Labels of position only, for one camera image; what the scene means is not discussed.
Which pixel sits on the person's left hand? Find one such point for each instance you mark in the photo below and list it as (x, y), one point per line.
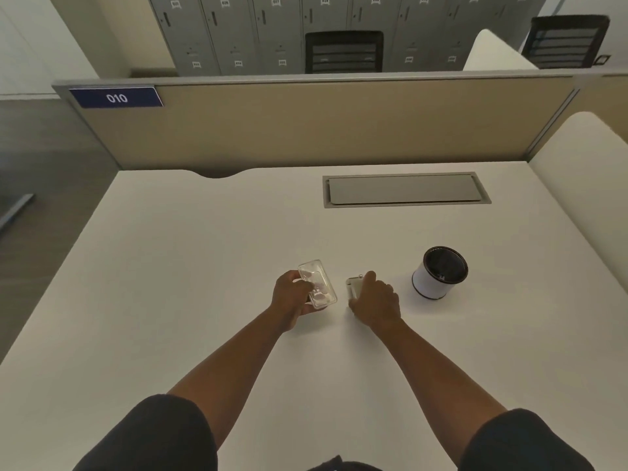
(288, 300)

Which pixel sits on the person's right hand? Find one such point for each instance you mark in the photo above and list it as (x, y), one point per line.
(377, 305)

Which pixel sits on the person's left thumb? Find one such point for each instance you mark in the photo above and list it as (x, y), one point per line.
(297, 278)

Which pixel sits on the person's right thumb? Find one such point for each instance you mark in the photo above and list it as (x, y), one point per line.
(368, 280)

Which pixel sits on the small white box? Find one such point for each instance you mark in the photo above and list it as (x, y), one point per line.
(353, 288)

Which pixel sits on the clear plastic case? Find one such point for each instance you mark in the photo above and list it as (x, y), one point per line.
(318, 283)

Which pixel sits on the person's left forearm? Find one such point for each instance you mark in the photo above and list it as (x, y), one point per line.
(230, 358)

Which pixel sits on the person's right forearm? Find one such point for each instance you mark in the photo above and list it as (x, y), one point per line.
(436, 375)

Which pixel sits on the white cylindrical pen holder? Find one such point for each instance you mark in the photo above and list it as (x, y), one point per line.
(439, 274)

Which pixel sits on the beige desk partition panel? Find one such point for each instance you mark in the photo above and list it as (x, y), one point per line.
(324, 120)

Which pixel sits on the person's black left sleeve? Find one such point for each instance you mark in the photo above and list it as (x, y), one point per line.
(154, 434)

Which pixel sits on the person's black sleeve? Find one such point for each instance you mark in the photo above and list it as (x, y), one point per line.
(154, 434)
(522, 441)

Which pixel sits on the person's black right sleeve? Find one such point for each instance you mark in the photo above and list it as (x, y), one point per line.
(522, 441)

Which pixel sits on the black mesh office chair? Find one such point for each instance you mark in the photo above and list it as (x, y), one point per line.
(343, 52)
(564, 42)

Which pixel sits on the white side divider panel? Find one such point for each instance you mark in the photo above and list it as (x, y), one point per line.
(498, 52)
(586, 191)

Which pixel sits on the row of grey lockers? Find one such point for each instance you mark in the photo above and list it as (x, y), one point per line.
(324, 31)

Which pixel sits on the blue number sign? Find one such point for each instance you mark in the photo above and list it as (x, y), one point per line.
(116, 98)

